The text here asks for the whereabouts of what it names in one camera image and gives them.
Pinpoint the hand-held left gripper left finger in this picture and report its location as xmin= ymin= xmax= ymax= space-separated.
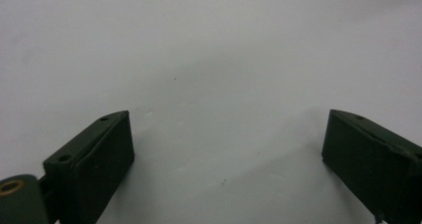
xmin=42 ymin=110 xmax=135 ymax=224

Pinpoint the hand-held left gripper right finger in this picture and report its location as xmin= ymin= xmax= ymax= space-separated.
xmin=320 ymin=109 xmax=422 ymax=224

